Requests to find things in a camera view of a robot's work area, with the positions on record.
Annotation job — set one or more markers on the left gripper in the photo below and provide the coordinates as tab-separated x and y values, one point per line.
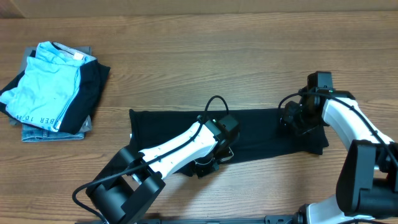
203	172

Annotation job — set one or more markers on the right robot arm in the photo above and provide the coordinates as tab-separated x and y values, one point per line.
366	189

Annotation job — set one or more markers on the black folded garment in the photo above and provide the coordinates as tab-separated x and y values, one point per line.
93	78

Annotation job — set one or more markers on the folded blue jeans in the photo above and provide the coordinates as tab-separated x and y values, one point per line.
33	134

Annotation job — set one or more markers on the light blue folded t-shirt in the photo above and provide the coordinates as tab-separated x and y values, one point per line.
50	83

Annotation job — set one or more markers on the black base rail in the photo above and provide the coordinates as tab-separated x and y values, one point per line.
268	219

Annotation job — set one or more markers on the black t-shirt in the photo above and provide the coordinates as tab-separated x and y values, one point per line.
261	135

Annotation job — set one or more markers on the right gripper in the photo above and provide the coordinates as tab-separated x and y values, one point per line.
292	123

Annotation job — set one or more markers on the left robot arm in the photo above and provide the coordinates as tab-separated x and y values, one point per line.
132	180

